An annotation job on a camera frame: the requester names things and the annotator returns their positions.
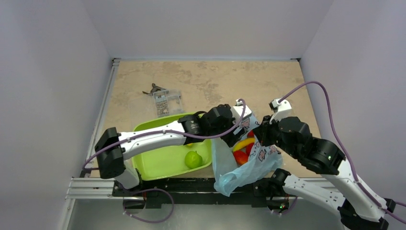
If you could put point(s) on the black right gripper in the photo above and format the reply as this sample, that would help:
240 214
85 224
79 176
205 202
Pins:
263 132

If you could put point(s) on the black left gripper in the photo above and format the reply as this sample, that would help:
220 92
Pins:
230 138

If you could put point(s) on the green fake apple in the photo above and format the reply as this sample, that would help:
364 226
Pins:
193 160

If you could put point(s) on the blue printed plastic bag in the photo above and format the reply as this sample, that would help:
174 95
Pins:
261 161

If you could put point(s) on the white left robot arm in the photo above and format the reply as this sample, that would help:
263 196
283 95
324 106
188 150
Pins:
113 148

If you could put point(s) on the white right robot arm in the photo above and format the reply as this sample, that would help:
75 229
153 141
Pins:
357 207

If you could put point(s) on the yellow fake banana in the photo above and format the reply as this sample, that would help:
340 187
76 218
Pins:
243 143

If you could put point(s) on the red orange fake fruit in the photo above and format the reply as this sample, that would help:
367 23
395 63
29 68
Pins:
250 147

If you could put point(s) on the red fake apple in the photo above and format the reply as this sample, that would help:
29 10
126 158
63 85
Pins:
240 157

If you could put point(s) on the clear plastic screw box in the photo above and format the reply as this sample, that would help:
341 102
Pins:
168 102

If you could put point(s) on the lime green plastic tray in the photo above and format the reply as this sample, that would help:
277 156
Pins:
169 161

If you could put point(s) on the black base bar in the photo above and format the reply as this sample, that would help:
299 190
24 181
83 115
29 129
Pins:
200 191

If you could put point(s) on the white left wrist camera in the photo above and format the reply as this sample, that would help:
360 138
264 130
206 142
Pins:
240 111

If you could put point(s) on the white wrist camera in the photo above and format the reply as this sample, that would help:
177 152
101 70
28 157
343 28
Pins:
240 111
280 110

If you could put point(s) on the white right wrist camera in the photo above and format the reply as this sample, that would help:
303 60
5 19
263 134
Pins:
280 110

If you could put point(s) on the aluminium frame rail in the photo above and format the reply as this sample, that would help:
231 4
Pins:
90 188

